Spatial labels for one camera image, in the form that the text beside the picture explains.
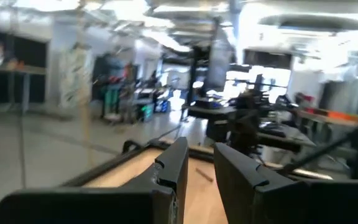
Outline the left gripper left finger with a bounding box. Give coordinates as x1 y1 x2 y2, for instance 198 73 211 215
0 136 189 224

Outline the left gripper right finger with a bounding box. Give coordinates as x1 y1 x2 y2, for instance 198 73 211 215
213 142 358 224

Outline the brown crayon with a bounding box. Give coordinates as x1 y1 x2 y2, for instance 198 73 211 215
195 167 214 183

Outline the black monitor stand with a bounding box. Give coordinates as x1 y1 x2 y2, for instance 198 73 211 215
185 17 233 110

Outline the orange box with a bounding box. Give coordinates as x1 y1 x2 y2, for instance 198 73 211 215
305 107 358 126

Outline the dark shelving unit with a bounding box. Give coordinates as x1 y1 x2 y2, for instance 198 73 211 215
0 27 48 106

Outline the black aluminium table frame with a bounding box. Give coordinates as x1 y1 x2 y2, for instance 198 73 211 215
60 126 358 187

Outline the patterned wall panel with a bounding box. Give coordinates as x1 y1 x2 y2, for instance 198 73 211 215
58 45 93 110

